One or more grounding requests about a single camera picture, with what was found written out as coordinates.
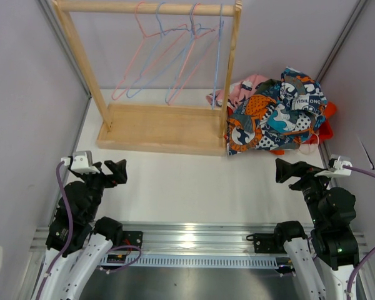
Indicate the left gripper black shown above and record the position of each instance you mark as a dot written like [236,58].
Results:
[119,170]

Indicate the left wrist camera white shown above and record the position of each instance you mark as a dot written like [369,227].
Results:
[80,162]

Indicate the wooden clothes rack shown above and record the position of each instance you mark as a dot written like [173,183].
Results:
[148,42]

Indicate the blue cartoon print shorts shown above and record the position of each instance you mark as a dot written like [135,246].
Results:
[243,125]

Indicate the light blue wire hanger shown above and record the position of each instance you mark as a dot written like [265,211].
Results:
[219,37]

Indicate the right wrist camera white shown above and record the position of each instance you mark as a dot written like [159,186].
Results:
[338,167]

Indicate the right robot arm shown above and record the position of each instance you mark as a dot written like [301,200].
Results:
[325,261]

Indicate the orange shorts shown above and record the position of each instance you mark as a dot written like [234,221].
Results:
[328,125]

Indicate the white slotted cable duct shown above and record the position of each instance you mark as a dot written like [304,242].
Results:
[204,261]

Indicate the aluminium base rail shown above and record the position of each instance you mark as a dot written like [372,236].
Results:
[201,239]

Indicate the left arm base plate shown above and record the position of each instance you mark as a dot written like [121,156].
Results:
[134,238]

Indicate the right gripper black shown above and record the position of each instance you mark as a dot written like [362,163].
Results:
[284,169]

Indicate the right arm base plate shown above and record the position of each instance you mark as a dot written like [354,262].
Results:
[266,243]

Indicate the pink shark print shorts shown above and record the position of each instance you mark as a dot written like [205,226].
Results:
[238,92]

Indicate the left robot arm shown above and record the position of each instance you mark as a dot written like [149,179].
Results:
[76,240]

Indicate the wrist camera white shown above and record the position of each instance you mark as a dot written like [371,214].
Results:
[338,167]
[80,162]

